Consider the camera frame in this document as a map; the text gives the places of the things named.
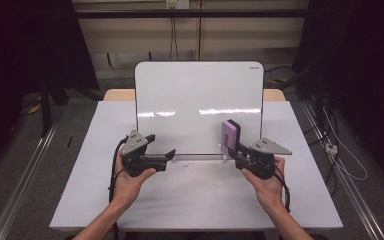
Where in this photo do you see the aluminium floor rail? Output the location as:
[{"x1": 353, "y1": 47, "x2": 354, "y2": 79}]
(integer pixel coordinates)
[
  {"x1": 0, "y1": 121, "x2": 62, "y2": 240},
  {"x1": 300, "y1": 100, "x2": 384, "y2": 240}
]

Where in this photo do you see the black hanging cable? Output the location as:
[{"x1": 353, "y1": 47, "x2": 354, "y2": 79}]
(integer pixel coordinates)
[{"x1": 169, "y1": 16, "x2": 178, "y2": 62}]

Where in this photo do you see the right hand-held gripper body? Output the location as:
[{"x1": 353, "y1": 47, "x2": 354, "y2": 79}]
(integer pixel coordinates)
[{"x1": 234, "y1": 137, "x2": 294, "y2": 181}]

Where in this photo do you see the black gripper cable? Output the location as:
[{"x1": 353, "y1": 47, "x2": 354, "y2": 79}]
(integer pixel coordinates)
[
  {"x1": 272, "y1": 165, "x2": 292, "y2": 214},
  {"x1": 107, "y1": 135, "x2": 130, "y2": 240}
]

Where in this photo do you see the black horizontal bar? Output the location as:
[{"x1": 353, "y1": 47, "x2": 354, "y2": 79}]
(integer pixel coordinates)
[{"x1": 74, "y1": 8, "x2": 310, "y2": 20}]

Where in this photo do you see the purple and black whiteboard eraser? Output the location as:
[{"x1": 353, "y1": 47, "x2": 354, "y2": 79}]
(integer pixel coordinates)
[{"x1": 221, "y1": 118, "x2": 242, "y2": 160}]

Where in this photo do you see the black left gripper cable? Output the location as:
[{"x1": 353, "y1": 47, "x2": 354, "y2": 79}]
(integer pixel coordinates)
[{"x1": 107, "y1": 135, "x2": 130, "y2": 240}]

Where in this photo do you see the yellow vertical pipe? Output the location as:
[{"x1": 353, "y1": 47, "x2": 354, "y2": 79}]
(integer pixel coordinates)
[{"x1": 197, "y1": 0, "x2": 203, "y2": 62}]

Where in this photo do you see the person's right hand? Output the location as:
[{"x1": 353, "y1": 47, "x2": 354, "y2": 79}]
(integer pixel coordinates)
[{"x1": 240, "y1": 155, "x2": 290, "y2": 212}]

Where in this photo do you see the white wall outlet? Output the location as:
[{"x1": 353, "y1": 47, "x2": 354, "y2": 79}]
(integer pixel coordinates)
[{"x1": 165, "y1": 0, "x2": 191, "y2": 10}]

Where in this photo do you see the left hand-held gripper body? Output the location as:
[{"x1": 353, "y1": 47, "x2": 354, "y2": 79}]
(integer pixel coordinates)
[{"x1": 120, "y1": 129, "x2": 168, "y2": 178}]

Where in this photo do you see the white cable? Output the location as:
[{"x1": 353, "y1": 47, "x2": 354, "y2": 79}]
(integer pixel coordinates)
[{"x1": 322, "y1": 108, "x2": 369, "y2": 182}]

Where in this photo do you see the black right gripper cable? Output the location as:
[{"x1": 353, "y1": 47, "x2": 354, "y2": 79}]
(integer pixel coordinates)
[{"x1": 272, "y1": 165, "x2": 292, "y2": 214}]

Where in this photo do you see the white whiteboard with black rim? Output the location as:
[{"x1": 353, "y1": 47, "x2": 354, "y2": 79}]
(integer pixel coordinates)
[{"x1": 134, "y1": 60, "x2": 265, "y2": 157}]

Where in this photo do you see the dark curtain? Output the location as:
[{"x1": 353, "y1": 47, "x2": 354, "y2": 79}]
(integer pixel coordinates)
[
  {"x1": 0, "y1": 0, "x2": 100, "y2": 183},
  {"x1": 291, "y1": 0, "x2": 384, "y2": 188}
]

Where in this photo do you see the wooden table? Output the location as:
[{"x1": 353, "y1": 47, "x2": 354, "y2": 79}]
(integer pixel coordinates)
[{"x1": 102, "y1": 88, "x2": 287, "y2": 102}]

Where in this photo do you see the white plastic board stand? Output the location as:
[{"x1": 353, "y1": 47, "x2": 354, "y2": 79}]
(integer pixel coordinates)
[{"x1": 217, "y1": 143, "x2": 232, "y2": 164}]

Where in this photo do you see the person's left hand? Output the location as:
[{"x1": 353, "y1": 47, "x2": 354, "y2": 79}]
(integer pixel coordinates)
[{"x1": 111, "y1": 146, "x2": 157, "y2": 210}]

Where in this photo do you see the black metal stand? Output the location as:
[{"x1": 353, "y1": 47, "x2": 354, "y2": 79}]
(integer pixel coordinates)
[{"x1": 38, "y1": 74, "x2": 105, "y2": 138}]

